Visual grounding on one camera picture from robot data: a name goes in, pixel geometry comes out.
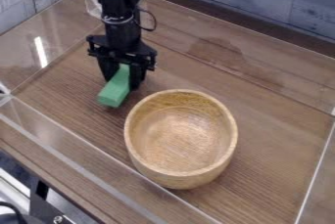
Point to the green rectangular block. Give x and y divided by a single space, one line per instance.
115 89

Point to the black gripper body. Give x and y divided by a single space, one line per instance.
121 44

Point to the round wooden bowl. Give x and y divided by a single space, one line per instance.
181 135

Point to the clear acrylic enclosure wall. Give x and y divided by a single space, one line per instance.
276 85

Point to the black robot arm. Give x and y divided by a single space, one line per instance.
122 9

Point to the clear acrylic corner bracket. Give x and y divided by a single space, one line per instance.
92 8

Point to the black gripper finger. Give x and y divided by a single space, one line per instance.
137 75
109 67

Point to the black table leg bracket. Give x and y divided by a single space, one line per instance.
40 208

